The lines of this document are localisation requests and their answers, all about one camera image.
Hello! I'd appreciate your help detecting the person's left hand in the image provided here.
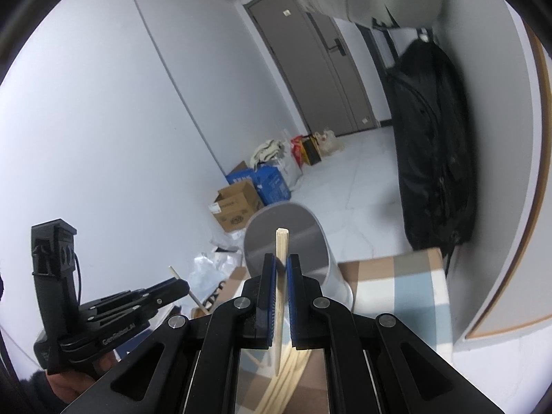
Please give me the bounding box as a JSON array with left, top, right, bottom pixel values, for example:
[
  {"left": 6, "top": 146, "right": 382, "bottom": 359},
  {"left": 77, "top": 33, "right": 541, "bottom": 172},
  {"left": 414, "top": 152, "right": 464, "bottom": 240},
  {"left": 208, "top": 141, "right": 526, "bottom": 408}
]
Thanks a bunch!
[{"left": 46, "top": 352, "right": 118, "bottom": 405}]

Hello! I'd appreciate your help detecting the yellow red shopping bag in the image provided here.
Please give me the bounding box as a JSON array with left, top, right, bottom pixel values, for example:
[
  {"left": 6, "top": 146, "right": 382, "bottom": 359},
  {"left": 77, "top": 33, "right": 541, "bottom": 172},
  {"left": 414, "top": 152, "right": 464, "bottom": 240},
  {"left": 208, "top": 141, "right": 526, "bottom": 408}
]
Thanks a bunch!
[{"left": 291, "top": 136, "right": 321, "bottom": 167}]

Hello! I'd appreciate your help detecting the beige cloth bag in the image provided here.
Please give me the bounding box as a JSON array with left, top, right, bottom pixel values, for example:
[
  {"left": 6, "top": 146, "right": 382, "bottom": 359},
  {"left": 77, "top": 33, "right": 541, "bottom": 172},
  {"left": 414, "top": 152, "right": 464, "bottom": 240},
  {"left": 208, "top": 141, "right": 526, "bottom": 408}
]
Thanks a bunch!
[{"left": 249, "top": 139, "right": 285, "bottom": 169}]

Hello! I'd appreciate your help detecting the checkered blue brown tablecloth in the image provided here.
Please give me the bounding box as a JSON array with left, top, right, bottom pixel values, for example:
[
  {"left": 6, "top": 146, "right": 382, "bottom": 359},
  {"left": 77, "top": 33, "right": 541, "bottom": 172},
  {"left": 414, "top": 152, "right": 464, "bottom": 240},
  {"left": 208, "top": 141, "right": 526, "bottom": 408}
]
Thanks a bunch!
[{"left": 236, "top": 249, "right": 453, "bottom": 413}]

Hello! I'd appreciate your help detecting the brown cardboard box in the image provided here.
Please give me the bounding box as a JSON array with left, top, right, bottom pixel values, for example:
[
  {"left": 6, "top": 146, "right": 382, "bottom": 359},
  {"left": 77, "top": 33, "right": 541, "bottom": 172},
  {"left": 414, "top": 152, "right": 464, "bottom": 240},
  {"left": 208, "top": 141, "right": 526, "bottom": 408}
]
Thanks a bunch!
[{"left": 209, "top": 179, "right": 265, "bottom": 233}]

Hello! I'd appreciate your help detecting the wooden chopstick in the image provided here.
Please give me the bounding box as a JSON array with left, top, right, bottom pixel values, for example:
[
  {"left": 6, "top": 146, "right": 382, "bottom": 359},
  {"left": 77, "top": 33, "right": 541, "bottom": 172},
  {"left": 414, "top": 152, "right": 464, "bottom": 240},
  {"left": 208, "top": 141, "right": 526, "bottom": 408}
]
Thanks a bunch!
[
  {"left": 168, "top": 265, "right": 209, "bottom": 315},
  {"left": 267, "top": 348, "right": 312, "bottom": 413},
  {"left": 255, "top": 345, "right": 310, "bottom": 414},
  {"left": 273, "top": 227, "right": 289, "bottom": 377}
]

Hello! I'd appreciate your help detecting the black hanging garment bag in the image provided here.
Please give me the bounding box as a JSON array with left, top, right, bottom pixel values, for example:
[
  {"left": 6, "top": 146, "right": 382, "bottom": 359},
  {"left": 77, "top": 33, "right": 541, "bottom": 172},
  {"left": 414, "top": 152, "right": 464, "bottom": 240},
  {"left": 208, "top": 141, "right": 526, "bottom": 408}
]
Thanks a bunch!
[{"left": 388, "top": 39, "right": 477, "bottom": 255}]

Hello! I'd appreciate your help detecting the white plastic bag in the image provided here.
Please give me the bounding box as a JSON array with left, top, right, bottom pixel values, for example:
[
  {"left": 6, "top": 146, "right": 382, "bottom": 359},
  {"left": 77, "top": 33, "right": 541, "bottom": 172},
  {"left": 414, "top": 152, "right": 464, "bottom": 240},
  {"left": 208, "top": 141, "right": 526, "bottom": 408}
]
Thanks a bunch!
[{"left": 313, "top": 129, "right": 344, "bottom": 157}]

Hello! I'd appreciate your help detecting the blue cardboard box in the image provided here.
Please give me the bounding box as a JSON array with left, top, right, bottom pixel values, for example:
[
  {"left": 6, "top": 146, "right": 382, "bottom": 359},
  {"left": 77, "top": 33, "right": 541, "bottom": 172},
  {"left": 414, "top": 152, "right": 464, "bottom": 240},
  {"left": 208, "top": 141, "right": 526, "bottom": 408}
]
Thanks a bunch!
[{"left": 226, "top": 166, "right": 291, "bottom": 206}]

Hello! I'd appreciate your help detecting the translucent grey utensil holder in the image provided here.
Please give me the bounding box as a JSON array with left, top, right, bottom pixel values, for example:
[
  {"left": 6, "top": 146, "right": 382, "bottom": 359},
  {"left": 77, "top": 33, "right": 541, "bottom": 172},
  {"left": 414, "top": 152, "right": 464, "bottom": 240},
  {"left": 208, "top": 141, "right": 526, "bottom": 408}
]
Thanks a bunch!
[{"left": 243, "top": 202, "right": 354, "bottom": 308}]

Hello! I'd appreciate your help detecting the grey door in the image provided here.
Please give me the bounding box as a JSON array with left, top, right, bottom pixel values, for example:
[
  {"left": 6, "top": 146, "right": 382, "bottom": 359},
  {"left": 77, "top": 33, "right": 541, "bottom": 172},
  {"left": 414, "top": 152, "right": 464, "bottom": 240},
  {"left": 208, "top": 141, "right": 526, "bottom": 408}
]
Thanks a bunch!
[{"left": 246, "top": 0, "right": 378, "bottom": 137}]

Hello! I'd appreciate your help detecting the wooden chopstick on table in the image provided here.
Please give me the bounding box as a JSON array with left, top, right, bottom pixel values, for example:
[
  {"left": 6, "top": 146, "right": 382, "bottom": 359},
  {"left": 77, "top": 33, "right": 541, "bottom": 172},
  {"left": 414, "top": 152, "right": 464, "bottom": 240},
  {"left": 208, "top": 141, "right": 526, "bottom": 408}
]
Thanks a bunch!
[
  {"left": 267, "top": 348, "right": 312, "bottom": 413},
  {"left": 255, "top": 345, "right": 310, "bottom": 414}
]

